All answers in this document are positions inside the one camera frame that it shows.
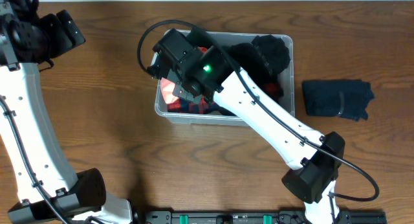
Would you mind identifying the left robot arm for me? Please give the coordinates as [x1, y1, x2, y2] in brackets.
[1, 0, 133, 224]

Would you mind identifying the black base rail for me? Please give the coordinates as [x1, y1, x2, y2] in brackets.
[138, 210, 387, 224]

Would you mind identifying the dark navy garment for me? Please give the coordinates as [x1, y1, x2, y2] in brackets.
[301, 80, 375, 121]

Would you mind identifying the pink garment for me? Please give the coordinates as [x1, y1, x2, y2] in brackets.
[160, 78, 179, 104]

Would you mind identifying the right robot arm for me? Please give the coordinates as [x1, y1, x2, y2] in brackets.
[149, 28, 344, 223]

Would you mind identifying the red navy plaid shirt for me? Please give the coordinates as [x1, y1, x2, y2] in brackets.
[167, 47, 283, 116]

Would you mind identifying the clear plastic storage bin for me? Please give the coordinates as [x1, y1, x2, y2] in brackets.
[155, 32, 295, 126]

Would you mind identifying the black garment with stripe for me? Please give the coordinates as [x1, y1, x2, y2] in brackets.
[228, 35, 290, 85]

